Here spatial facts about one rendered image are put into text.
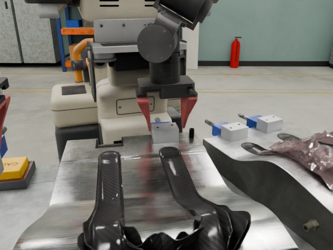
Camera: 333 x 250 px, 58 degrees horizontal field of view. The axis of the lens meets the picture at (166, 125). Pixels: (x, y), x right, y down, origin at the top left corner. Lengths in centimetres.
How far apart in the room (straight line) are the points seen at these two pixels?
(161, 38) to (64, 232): 29
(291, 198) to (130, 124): 55
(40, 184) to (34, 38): 550
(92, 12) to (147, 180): 54
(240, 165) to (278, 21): 563
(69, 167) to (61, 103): 68
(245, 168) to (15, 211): 42
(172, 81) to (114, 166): 18
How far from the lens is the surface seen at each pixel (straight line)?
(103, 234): 34
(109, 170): 51
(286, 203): 54
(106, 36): 86
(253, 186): 58
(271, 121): 75
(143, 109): 55
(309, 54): 646
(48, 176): 69
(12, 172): 66
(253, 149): 67
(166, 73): 54
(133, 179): 48
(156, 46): 46
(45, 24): 599
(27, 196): 64
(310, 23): 637
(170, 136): 58
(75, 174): 51
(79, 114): 120
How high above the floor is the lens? 114
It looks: 22 degrees down
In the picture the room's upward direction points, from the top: straight up
